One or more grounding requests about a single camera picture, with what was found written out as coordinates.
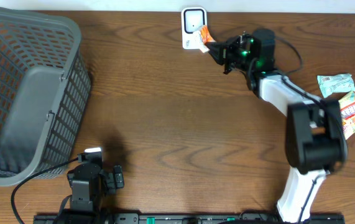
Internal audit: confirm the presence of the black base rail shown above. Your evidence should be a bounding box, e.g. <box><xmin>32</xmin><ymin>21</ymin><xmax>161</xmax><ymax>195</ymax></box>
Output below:
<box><xmin>34</xmin><ymin>212</ymin><xmax>346</xmax><ymax>224</ymax></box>

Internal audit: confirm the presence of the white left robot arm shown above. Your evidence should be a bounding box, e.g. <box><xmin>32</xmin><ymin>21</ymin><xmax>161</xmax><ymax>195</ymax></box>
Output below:
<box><xmin>53</xmin><ymin>162</ymin><xmax>124</xmax><ymax>224</ymax></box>

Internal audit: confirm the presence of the orange small box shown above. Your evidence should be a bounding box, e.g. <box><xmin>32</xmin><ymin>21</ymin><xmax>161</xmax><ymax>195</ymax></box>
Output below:
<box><xmin>193</xmin><ymin>25</ymin><xmax>216</xmax><ymax>53</ymax></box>

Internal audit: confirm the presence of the white barcode scanner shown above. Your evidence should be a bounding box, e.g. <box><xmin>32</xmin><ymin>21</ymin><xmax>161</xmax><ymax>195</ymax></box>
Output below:
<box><xmin>181</xmin><ymin>7</ymin><xmax>207</xmax><ymax>50</ymax></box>

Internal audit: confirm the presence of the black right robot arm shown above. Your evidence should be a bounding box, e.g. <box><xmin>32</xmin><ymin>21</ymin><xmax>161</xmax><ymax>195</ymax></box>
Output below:
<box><xmin>199</xmin><ymin>27</ymin><xmax>348</xmax><ymax>223</ymax></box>

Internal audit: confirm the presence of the grey plastic basket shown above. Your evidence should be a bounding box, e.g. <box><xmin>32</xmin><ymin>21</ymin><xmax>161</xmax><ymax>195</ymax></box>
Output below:
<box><xmin>0</xmin><ymin>7</ymin><xmax>91</xmax><ymax>186</ymax></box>

